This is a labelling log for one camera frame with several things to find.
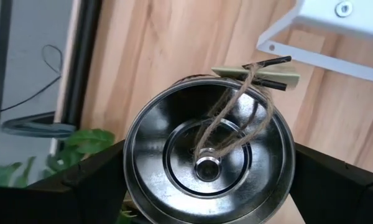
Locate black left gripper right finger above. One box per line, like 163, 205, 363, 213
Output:
289, 142, 373, 224

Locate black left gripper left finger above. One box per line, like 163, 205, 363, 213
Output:
0, 139, 129, 224

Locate silver ribbed candle tin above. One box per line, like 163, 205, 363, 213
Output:
122, 55, 301, 224

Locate green potted plant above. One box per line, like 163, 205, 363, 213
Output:
0, 128, 139, 224

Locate white perforated metal shelf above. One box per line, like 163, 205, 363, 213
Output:
256, 0, 373, 85

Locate black floor cable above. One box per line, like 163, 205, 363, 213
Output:
0, 44, 64, 118

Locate black table frame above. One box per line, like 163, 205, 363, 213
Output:
59, 0, 104, 127

